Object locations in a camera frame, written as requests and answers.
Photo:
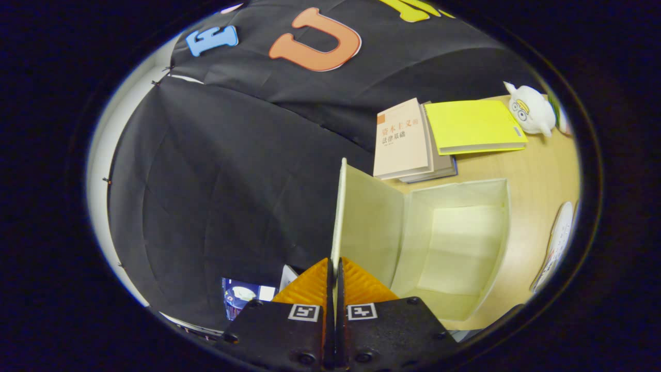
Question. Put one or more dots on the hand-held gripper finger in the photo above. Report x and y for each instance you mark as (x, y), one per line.
(328, 325)
(341, 325)

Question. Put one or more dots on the beige fabric storage box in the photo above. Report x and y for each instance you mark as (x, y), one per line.
(454, 248)

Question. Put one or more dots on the white canvas shoe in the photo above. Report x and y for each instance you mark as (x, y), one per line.
(560, 237)

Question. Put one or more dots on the computer monitor screen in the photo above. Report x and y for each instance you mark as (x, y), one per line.
(242, 297)

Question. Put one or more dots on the black backdrop cloth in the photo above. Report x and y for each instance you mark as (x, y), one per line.
(206, 181)

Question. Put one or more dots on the grey book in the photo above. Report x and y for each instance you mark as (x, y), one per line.
(443, 165)

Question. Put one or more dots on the beige paperback book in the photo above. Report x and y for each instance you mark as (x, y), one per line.
(403, 139)

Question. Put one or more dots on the yellow book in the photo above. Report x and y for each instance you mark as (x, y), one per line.
(472, 124)

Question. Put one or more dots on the white plush toy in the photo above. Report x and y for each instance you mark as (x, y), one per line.
(532, 109)

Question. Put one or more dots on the watermelon slice plush toy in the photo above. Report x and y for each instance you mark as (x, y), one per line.
(562, 116)

